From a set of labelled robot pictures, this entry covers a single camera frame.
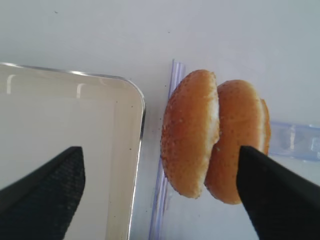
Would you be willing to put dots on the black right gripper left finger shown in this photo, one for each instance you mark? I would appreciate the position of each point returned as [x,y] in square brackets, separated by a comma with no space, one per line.
[41,205]

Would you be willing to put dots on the cream plastic serving tray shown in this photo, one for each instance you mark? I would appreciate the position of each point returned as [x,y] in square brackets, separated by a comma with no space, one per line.
[44,111]

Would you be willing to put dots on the sesame top bun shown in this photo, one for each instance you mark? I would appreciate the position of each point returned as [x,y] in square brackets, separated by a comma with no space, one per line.
[190,129]

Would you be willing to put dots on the sesame bun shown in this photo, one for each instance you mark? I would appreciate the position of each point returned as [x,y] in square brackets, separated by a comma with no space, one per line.
[190,129]
[244,121]

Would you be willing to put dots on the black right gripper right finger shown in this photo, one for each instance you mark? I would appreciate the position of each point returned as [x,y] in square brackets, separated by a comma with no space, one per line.
[281,205]

